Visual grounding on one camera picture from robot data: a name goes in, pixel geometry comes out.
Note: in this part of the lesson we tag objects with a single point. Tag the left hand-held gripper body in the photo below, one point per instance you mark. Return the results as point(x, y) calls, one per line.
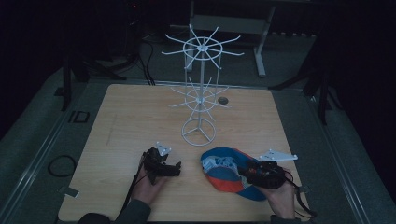
point(155, 161)

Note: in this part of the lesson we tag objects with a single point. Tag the grey metal desk frame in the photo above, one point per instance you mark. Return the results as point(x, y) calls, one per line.
point(230, 24)

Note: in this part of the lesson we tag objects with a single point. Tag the black rectangular floor frame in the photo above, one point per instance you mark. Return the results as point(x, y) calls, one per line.
point(71, 116)

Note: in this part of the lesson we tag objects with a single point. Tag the person's right hand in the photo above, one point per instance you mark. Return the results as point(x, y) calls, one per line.
point(281, 199)

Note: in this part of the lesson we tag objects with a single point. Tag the black tripod stand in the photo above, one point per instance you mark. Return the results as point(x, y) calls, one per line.
point(67, 84)
point(323, 93)

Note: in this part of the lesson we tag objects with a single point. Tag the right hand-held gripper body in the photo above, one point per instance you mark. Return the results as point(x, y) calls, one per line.
point(270, 174)

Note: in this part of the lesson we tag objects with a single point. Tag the blue and orange baseball cap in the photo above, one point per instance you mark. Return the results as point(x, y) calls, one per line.
point(223, 175)

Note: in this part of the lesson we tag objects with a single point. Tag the person's left hand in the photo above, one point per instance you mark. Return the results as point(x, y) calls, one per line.
point(146, 189)

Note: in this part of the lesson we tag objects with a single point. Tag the round grey table grommet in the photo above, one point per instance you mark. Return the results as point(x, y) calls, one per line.
point(223, 100)

